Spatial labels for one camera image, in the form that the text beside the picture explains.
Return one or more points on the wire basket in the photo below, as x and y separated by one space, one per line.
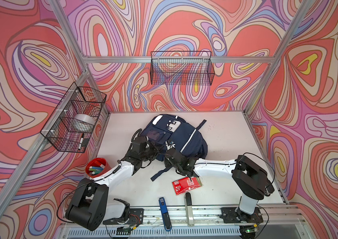
70 127
182 68

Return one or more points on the back wire basket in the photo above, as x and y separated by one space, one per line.
182 68

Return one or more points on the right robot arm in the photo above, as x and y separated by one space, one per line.
251 178

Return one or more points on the left wire basket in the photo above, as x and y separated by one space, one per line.
70 127

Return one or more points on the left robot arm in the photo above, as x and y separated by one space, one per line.
90 206

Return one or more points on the navy blue backpack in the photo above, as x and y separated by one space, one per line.
169 131

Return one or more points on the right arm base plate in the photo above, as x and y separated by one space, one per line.
233 215

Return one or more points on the marker in basket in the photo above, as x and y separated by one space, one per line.
81 141

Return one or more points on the red cup with markers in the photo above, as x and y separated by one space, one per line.
97 167

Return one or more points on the red packet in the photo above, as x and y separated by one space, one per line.
186 184

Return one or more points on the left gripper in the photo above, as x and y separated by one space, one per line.
153 148

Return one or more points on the white tape roll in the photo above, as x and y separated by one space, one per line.
83 123

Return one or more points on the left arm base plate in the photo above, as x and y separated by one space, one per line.
133 218

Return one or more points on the blue stapler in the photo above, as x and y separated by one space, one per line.
165 214

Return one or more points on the black beige stapler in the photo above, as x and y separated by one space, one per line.
189 212

